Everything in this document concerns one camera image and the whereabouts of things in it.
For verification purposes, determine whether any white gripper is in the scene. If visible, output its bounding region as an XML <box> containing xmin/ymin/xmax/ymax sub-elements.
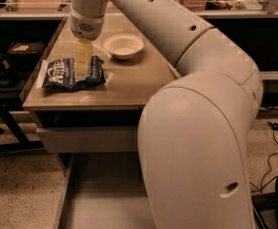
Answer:
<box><xmin>70</xmin><ymin>8</ymin><xmax>105</xmax><ymax>81</ymax></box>

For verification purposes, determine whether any blue chip bag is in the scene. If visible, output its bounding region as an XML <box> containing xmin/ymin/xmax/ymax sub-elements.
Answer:
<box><xmin>36</xmin><ymin>55</ymin><xmax>106</xmax><ymax>91</ymax></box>

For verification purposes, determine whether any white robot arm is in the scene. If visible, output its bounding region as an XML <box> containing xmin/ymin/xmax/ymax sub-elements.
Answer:
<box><xmin>71</xmin><ymin>0</ymin><xmax>263</xmax><ymax>229</ymax></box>

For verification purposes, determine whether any grey drawer cabinet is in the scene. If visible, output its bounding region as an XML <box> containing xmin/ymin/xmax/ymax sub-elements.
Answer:
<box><xmin>18</xmin><ymin>3</ymin><xmax>182</xmax><ymax>174</ymax></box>

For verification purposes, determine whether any black bag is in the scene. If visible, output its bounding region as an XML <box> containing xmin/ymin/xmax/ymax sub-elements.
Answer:
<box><xmin>0</xmin><ymin>53</ymin><xmax>21</xmax><ymax>88</ymax></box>

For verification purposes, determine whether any grey top drawer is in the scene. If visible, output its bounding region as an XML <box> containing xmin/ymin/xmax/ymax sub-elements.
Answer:
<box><xmin>36</xmin><ymin>126</ymin><xmax>138</xmax><ymax>153</ymax></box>

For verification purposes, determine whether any open grey middle drawer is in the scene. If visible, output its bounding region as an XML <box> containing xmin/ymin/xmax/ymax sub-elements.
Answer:
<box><xmin>53</xmin><ymin>152</ymin><xmax>156</xmax><ymax>229</ymax></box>

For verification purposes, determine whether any white paper bowl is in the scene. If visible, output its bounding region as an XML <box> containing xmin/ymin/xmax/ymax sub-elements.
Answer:
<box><xmin>103</xmin><ymin>33</ymin><xmax>144</xmax><ymax>60</ymax></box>

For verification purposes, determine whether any dark box with label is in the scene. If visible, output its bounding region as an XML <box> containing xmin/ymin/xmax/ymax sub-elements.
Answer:
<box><xmin>7</xmin><ymin>42</ymin><xmax>46</xmax><ymax>57</ymax></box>

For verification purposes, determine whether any black table frame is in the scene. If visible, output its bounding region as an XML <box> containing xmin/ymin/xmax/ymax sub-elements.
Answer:
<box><xmin>0</xmin><ymin>102</ymin><xmax>43</xmax><ymax>154</ymax></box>

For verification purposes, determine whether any black cable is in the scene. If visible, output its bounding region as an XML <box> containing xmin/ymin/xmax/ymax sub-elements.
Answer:
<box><xmin>248</xmin><ymin>130</ymin><xmax>278</xmax><ymax>194</ymax></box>

